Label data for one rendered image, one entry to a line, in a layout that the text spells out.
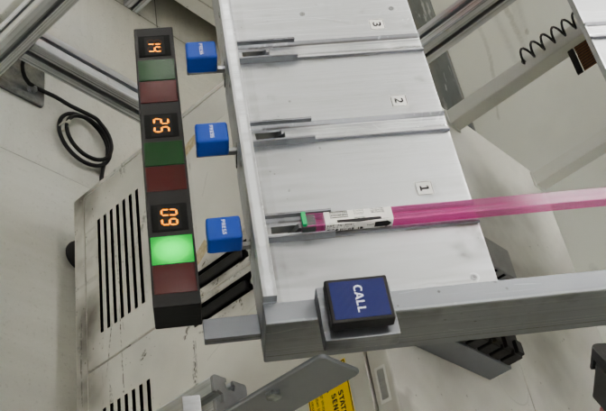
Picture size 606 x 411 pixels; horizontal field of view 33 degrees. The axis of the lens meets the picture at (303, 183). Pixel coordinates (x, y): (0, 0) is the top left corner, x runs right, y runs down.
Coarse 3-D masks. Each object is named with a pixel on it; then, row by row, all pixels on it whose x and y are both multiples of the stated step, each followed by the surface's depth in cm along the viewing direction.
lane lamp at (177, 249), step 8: (152, 240) 88; (160, 240) 88; (168, 240) 88; (176, 240) 88; (184, 240) 88; (152, 248) 87; (160, 248) 87; (168, 248) 87; (176, 248) 87; (184, 248) 87; (192, 248) 87; (152, 256) 86; (160, 256) 87; (168, 256) 87; (176, 256) 87; (184, 256) 87; (192, 256) 87; (152, 264) 86; (160, 264) 86
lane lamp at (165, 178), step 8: (152, 168) 93; (160, 168) 93; (168, 168) 93; (176, 168) 93; (184, 168) 93; (152, 176) 92; (160, 176) 92; (168, 176) 92; (176, 176) 92; (184, 176) 92; (152, 184) 91; (160, 184) 92; (168, 184) 92; (176, 184) 92; (184, 184) 92
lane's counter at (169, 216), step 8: (152, 208) 90; (160, 208) 90; (168, 208) 90; (176, 208) 90; (184, 208) 90; (152, 216) 89; (160, 216) 89; (168, 216) 89; (176, 216) 89; (184, 216) 89; (152, 224) 89; (160, 224) 89; (168, 224) 89; (176, 224) 89; (184, 224) 89; (152, 232) 88
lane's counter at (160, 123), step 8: (144, 120) 96; (152, 120) 96; (160, 120) 96; (168, 120) 96; (176, 120) 97; (144, 128) 96; (152, 128) 96; (160, 128) 96; (168, 128) 96; (176, 128) 96; (152, 136) 95; (160, 136) 95; (168, 136) 95
